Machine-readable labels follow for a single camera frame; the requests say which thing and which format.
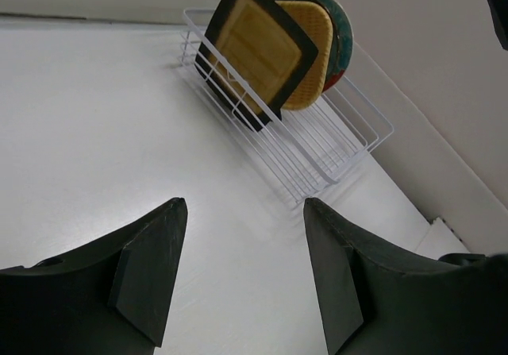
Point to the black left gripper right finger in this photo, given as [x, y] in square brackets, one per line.
[378, 298]

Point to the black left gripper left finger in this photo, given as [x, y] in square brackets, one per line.
[109, 296]

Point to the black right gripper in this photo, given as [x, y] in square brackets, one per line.
[498, 9]

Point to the round teal red plate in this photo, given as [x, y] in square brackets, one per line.
[345, 42]

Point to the woven bamboo tray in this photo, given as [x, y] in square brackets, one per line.
[316, 23]

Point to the square black yellow plate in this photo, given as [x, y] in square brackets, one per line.
[265, 46]

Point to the white wire dish rack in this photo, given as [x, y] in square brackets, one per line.
[303, 152]

